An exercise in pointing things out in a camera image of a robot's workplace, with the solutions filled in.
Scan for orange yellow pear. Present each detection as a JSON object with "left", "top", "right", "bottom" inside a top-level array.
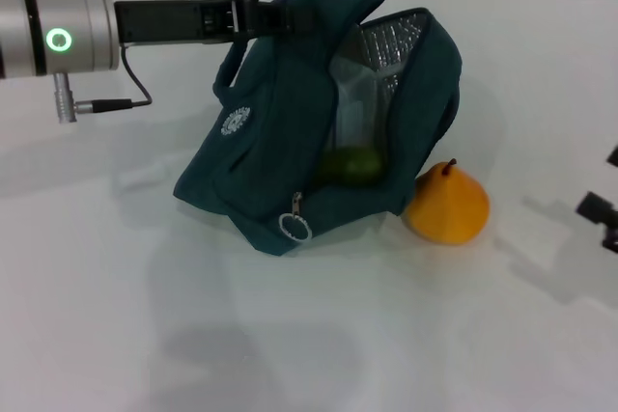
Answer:
[{"left": 404, "top": 156, "right": 492, "bottom": 246}]

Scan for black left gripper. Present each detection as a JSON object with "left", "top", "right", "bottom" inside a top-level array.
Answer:
[{"left": 113, "top": 0, "right": 325, "bottom": 47}]

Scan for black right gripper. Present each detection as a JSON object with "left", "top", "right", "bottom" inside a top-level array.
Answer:
[{"left": 575, "top": 143, "right": 618, "bottom": 255}]

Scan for black wrist cable with connector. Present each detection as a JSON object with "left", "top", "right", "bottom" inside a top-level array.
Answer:
[{"left": 52, "top": 47, "right": 155, "bottom": 125}]

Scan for green cucumber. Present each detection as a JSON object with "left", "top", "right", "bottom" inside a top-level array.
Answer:
[{"left": 315, "top": 146, "right": 383, "bottom": 187}]

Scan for dark teal fabric lunch bag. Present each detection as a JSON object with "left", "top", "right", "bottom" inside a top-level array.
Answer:
[{"left": 173, "top": 0, "right": 464, "bottom": 258}]

